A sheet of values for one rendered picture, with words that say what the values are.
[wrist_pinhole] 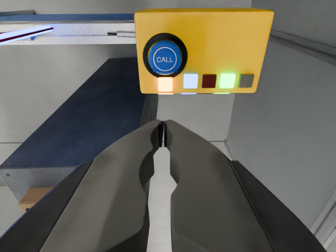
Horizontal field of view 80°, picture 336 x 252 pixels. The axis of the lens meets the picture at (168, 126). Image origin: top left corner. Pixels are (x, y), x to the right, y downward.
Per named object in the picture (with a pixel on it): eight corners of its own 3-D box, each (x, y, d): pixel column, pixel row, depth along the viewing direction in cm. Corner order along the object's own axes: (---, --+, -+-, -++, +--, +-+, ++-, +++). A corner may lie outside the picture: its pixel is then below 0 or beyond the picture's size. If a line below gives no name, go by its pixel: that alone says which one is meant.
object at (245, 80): (253, 73, 26) (255, 74, 26) (250, 86, 27) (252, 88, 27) (239, 73, 26) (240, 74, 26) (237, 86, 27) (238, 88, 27)
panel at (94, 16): (178, 12, 106) (190, 27, 50) (178, 14, 106) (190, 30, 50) (22, 14, 106) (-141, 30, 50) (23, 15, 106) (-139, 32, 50)
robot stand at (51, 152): (158, 99, 145) (144, 240, 60) (116, 101, 146) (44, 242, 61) (155, 56, 129) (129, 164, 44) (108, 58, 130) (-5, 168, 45)
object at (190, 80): (197, 73, 26) (198, 75, 26) (196, 86, 27) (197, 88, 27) (183, 73, 26) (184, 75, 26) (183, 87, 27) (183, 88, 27)
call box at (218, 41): (246, 7, 31) (278, 10, 22) (235, 71, 37) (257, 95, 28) (142, 8, 31) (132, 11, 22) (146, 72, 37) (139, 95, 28)
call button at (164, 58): (181, 39, 24) (182, 41, 23) (180, 71, 27) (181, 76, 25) (148, 39, 24) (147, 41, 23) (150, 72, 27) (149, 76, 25)
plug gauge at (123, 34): (145, 32, 42) (106, 30, 42) (145, 38, 43) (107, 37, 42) (146, 31, 43) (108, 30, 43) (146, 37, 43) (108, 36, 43)
